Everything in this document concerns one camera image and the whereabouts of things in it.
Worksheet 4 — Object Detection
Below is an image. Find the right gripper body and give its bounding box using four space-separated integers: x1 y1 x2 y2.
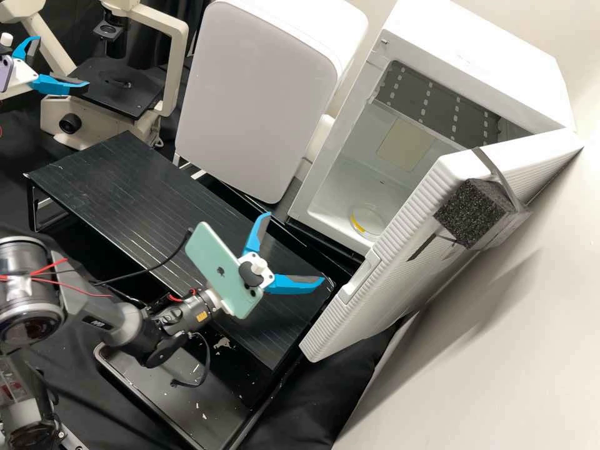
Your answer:
236 251 278 294

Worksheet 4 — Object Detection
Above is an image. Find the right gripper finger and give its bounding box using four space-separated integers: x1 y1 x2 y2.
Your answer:
243 211 273 256
269 274 326 296

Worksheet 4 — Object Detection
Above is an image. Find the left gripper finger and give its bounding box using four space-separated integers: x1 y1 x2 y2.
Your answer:
11 36 42 63
29 73 91 96

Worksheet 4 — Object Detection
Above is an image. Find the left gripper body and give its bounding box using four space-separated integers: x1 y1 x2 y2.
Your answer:
0 59 38 100

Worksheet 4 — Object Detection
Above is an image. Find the petri dish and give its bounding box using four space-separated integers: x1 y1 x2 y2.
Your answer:
349 202 388 235

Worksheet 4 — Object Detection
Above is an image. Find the incubator door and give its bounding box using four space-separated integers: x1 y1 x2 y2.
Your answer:
299 126 587 363

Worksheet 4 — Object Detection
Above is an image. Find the white incubator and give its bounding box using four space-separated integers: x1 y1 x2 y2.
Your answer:
286 0 580 249

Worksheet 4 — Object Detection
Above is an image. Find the black platform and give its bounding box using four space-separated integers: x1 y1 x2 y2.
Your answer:
23 131 338 371
173 154 368 282

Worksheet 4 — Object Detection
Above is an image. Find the cream microscope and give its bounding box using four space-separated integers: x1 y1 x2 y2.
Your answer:
0 0 191 152

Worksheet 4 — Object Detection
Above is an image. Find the white box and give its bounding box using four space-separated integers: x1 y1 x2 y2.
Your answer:
174 0 369 206

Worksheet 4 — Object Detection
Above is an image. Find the black tray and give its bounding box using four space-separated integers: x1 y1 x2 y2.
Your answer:
92 323 303 450

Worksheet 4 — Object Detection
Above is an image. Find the left wrist camera phone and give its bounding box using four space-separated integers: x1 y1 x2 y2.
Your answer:
0 31 15 93

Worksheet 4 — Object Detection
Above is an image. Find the wrist camera phone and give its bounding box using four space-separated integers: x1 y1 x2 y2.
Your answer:
184 221 278 321
0 31 15 93

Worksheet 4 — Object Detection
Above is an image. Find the right wrist camera phone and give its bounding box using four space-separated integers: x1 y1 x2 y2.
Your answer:
184 221 278 321

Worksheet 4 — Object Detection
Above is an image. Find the black cable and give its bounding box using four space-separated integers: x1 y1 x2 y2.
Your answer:
91 227 193 288
170 331 211 389

